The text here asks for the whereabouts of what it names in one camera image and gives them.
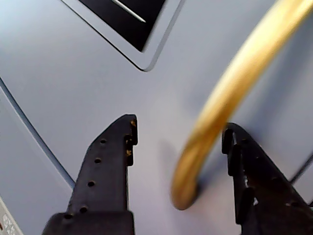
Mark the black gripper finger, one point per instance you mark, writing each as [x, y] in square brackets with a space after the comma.
[264, 195]
[102, 183]

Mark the blue shopping list cabinet door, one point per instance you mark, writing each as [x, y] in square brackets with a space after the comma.
[73, 73]

